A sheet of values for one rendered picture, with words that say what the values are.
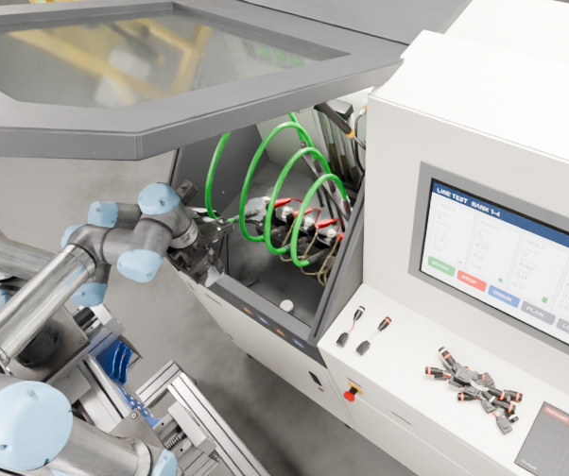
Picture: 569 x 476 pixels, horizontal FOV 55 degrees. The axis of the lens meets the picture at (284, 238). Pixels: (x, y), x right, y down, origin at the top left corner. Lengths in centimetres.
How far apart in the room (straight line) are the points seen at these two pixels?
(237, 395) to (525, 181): 181
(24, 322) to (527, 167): 91
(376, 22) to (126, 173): 249
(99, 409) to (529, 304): 115
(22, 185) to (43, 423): 326
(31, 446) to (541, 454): 101
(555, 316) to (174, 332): 198
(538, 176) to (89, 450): 90
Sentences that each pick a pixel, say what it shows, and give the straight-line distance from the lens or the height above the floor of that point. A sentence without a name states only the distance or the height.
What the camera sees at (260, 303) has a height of 95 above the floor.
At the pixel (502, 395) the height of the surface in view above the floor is 102.
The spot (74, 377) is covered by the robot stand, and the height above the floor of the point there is 95.
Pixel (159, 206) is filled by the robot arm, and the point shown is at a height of 155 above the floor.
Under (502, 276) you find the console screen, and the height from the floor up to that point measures 124.
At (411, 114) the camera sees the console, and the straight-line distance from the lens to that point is 110.
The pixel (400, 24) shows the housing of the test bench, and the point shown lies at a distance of 139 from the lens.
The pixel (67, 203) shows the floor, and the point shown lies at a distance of 370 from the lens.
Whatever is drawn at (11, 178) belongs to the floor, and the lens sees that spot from 416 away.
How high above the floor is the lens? 231
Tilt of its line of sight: 53 degrees down
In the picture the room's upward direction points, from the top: 23 degrees counter-clockwise
